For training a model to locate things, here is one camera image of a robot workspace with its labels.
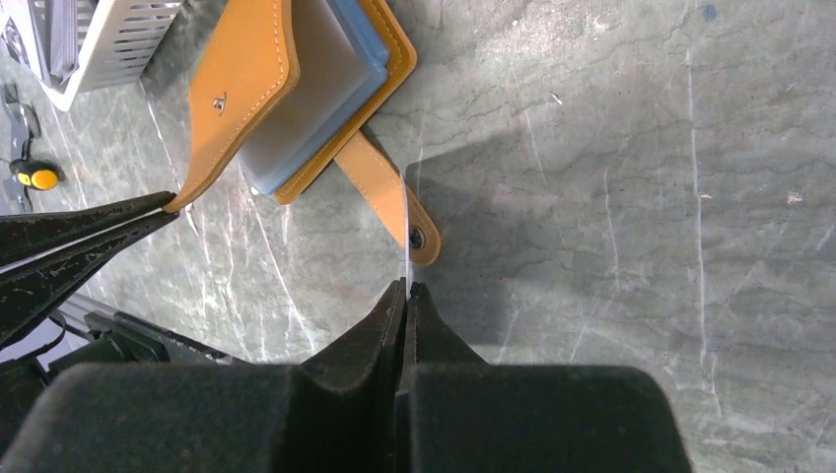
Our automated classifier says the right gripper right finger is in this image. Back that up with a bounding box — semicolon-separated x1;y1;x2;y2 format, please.
395;283;691;472

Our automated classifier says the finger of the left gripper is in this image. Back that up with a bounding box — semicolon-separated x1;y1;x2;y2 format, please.
1;215;176;348
1;191;175;267

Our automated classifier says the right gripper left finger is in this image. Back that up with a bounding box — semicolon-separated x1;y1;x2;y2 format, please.
1;280;407;472

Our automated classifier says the silver VIP card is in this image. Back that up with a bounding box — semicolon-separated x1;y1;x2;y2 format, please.
398;174;413;299

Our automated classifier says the white plastic basket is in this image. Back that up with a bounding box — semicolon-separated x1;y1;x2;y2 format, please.
1;0;181;111

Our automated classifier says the yellow black handled wrench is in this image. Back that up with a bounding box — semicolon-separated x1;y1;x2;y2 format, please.
1;83;62;213

